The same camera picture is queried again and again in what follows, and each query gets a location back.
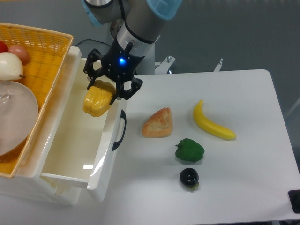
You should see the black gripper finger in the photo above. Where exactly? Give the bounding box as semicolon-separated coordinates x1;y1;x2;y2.
109;76;143;105
83;49;105;89

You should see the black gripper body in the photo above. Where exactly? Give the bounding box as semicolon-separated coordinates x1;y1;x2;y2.
101;40;144;82

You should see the yellow bell pepper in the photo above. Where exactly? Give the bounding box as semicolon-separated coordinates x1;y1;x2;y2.
82;80;116;117

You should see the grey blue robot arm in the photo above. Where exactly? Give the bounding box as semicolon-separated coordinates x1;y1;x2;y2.
82;0;182;103

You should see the green bell pepper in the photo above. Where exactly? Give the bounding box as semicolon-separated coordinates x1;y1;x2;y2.
175;138;205;162

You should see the open upper white drawer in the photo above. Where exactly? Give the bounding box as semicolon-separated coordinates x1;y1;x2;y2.
41;58;127;193

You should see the yellow woven basket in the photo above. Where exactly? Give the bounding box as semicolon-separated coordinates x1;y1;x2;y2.
0;22;73;178

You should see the orange bread pastry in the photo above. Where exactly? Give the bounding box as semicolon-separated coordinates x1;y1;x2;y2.
142;107;173;138

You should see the yellow banana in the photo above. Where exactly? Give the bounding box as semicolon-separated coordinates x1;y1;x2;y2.
193;99;236;141

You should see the pink peach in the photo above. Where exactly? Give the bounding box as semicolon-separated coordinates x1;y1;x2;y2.
8;45;30;65

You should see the white pear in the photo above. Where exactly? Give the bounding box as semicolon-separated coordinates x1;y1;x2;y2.
0;52;26;81

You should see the red tomato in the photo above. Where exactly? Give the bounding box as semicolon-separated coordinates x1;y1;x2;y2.
0;41;8;53

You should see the dark purple mangosteen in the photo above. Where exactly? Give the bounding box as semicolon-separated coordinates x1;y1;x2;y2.
179;168;199;191

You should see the black device at table edge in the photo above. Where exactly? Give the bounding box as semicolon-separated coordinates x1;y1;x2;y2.
288;190;300;214

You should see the black cable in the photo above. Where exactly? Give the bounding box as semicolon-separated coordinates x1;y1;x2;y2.
74;39;115;62

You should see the black drawer handle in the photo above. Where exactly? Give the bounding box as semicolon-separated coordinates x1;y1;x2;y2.
112;109;127;151

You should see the white table bracket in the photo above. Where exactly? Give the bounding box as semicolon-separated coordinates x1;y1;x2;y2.
213;58;223;72

